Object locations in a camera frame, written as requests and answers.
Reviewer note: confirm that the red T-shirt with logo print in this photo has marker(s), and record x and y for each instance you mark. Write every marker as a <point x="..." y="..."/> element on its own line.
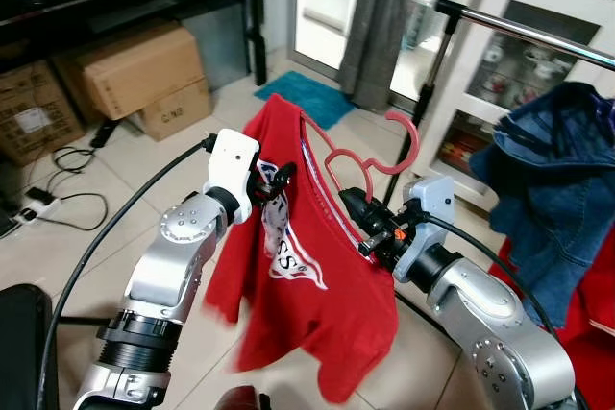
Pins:
<point x="307" y="324"/>

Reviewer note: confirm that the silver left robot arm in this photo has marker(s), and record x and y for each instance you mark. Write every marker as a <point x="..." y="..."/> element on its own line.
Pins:
<point x="168" y="266"/>

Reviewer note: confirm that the teal floor mat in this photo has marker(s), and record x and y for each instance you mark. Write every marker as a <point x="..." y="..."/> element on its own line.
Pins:
<point x="307" y="98"/>

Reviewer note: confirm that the small printed cardboard box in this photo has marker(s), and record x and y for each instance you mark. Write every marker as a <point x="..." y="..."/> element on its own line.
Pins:
<point x="178" y="112"/>

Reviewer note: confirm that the grey panel under desk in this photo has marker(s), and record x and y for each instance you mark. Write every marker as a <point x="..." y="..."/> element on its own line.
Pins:
<point x="216" y="40"/>

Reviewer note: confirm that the large plain cardboard box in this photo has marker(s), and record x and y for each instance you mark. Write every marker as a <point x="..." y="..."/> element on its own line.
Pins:
<point x="135" y="69"/>

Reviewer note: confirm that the grey curtain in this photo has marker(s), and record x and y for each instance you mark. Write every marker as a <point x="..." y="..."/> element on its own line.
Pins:
<point x="375" y="26"/>

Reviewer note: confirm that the blue denim garment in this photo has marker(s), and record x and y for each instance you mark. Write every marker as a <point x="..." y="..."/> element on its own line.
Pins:
<point x="557" y="199"/>

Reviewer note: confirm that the red garment with white stripes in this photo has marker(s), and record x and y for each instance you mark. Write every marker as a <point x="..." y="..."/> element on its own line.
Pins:
<point x="591" y="333"/>

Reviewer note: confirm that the white power strip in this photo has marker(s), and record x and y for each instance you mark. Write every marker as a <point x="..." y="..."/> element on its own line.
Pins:
<point x="38" y="204"/>

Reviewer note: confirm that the cardboard box with white label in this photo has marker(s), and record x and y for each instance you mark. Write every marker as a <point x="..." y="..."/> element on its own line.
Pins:
<point x="34" y="112"/>

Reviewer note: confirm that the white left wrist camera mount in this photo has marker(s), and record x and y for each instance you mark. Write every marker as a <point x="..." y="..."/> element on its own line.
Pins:
<point x="231" y="165"/>

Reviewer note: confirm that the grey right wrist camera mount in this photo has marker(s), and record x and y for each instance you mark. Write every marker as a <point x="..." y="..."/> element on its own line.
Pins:
<point x="432" y="204"/>

